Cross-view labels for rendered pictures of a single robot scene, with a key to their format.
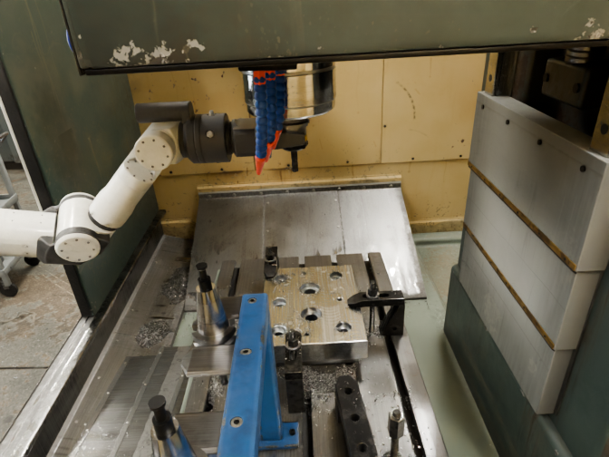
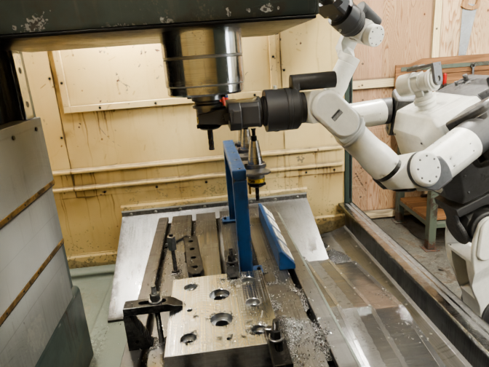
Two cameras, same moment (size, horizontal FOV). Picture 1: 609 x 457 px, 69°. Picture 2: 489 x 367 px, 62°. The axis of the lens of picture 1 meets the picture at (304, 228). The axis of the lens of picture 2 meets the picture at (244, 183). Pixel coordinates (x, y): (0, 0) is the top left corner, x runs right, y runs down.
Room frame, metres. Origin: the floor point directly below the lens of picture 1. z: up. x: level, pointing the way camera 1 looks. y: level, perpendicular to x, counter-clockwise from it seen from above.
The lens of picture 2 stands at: (1.65, 0.00, 1.51)
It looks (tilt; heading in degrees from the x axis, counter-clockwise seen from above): 17 degrees down; 175
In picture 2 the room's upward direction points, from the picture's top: 4 degrees counter-clockwise
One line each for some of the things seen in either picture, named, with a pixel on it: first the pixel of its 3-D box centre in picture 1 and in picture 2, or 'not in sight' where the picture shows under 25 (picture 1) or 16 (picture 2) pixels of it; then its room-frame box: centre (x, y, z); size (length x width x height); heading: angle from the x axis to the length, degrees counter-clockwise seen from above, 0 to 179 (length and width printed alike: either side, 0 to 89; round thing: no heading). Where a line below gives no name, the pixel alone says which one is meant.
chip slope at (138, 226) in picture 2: not in sight; (222, 259); (0.14, 0.02, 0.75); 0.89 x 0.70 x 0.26; 90
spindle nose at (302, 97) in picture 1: (288, 73); (203, 62); (0.79, 0.01, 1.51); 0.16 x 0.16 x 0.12
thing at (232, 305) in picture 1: (219, 307); (258, 172); (0.55, 0.14, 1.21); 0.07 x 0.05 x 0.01; 90
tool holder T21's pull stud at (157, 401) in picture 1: (160, 414); not in sight; (0.27, 0.14, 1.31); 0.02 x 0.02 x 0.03
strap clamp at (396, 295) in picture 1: (375, 307); (154, 314); (0.82, -0.16, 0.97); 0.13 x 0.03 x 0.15; 90
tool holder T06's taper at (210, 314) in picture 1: (209, 306); (255, 151); (0.49, 0.14, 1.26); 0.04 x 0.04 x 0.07
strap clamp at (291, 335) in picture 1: (294, 361); (232, 271); (0.67, 0.04, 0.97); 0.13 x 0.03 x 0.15; 0
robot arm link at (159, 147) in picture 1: (172, 134); (308, 100); (0.78, 0.23, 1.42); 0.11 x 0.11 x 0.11; 0
